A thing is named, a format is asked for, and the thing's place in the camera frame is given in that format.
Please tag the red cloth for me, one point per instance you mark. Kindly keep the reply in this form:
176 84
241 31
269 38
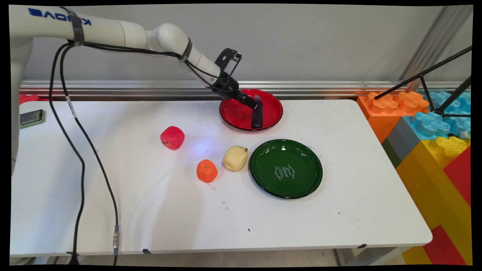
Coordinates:
29 98

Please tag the green plate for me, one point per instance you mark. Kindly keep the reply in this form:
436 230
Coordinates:
286 169

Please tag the purple toy eggplant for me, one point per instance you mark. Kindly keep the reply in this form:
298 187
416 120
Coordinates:
257 116

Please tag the grey giant building block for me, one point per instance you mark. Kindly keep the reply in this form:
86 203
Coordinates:
403 141

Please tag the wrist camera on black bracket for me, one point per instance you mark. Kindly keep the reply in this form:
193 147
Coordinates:
226 60

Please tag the red toy apple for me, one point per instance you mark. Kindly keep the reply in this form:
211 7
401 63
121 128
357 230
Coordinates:
172 138

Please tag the black tripod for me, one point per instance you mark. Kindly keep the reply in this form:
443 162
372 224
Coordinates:
425 71

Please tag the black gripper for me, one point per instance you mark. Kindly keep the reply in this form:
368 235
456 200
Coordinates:
229 88

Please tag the orange giant building block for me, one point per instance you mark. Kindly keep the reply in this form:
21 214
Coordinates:
380 113

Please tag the grey table leg frame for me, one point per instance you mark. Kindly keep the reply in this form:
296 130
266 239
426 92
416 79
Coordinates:
372 256

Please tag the red giant building block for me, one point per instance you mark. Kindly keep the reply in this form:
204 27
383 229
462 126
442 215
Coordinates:
444 248
461 173

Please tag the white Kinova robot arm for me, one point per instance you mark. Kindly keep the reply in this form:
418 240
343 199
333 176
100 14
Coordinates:
113 32

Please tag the yellow giant building block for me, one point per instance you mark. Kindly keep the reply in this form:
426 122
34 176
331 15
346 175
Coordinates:
429 188

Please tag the aluminium rail along wall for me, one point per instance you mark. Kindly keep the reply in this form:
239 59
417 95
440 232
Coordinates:
320 88

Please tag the slanted aluminium profile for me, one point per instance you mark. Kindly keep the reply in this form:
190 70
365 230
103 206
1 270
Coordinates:
437 41

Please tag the smartphone in green case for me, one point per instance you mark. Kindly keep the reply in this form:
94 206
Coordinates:
32 117

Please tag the orange toy tangerine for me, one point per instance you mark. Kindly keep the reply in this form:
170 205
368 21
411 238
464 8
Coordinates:
207 171

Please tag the yellow toy pear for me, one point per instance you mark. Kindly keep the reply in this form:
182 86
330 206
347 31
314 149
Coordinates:
235 159

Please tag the blue giant building block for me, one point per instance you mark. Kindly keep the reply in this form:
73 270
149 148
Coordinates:
440 98
433 126

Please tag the red plate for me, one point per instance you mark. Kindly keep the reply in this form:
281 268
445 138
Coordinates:
233 113

